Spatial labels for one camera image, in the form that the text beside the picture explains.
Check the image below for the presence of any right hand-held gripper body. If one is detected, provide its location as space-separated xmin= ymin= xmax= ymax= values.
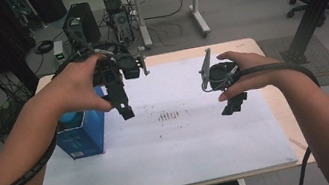
xmin=195 ymin=43 xmax=243 ymax=96

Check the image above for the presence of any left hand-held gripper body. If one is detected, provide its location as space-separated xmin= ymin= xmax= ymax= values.
xmin=88 ymin=45 xmax=152 ymax=87

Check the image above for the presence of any blue cardboard box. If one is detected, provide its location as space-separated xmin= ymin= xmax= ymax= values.
xmin=47 ymin=84 xmax=119 ymax=163

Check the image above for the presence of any person's right hand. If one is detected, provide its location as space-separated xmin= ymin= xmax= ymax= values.
xmin=210 ymin=42 xmax=288 ymax=104

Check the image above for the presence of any person's left hand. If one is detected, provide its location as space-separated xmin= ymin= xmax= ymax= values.
xmin=30 ymin=52 xmax=116 ymax=124

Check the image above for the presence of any open computer case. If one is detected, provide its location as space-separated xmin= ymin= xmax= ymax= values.
xmin=102 ymin=0 xmax=137 ymax=49

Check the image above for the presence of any black computer tower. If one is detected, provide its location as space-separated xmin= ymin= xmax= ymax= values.
xmin=58 ymin=0 xmax=104 ymax=56

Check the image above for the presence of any white table mat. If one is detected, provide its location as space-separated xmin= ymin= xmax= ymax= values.
xmin=14 ymin=42 xmax=302 ymax=185

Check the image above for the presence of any grey power supply unit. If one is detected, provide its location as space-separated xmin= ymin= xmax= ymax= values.
xmin=51 ymin=38 xmax=68 ymax=66

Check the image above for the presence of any grey floor mat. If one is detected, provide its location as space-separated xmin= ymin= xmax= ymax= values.
xmin=256 ymin=29 xmax=329 ymax=97

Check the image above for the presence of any black office chair base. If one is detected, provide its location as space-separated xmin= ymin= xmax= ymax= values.
xmin=284 ymin=0 xmax=329 ymax=26

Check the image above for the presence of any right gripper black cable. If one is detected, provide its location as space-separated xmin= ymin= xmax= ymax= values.
xmin=231 ymin=55 xmax=329 ymax=185

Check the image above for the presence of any black floor cable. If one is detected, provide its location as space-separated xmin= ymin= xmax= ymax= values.
xmin=140 ymin=0 xmax=189 ymax=22

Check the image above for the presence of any black cable coil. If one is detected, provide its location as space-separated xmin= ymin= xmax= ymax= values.
xmin=31 ymin=38 xmax=56 ymax=56

